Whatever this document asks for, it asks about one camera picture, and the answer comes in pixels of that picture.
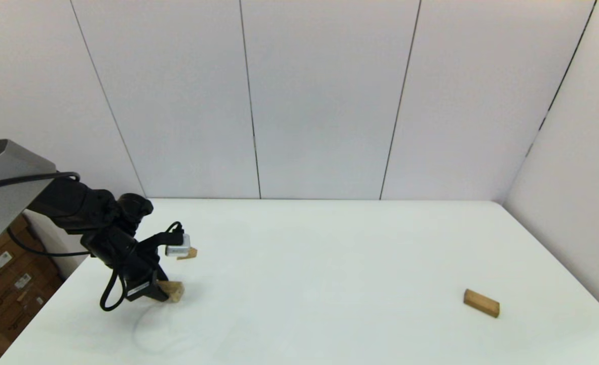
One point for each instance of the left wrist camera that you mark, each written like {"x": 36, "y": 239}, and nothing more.
{"x": 178, "y": 248}

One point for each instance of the arched wooden building block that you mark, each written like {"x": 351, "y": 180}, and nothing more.
{"x": 174, "y": 290}

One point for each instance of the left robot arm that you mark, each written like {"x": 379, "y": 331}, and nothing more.
{"x": 71, "y": 205}

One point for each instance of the triangular wooden building block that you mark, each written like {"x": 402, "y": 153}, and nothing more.
{"x": 188, "y": 254}

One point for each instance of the rectangular wooden building block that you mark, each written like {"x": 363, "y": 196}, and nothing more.
{"x": 481, "y": 303}

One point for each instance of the brown cardboard box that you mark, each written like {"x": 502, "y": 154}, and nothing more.
{"x": 26, "y": 304}
{"x": 3, "y": 261}

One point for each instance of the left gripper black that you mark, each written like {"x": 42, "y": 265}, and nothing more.
{"x": 132, "y": 266}

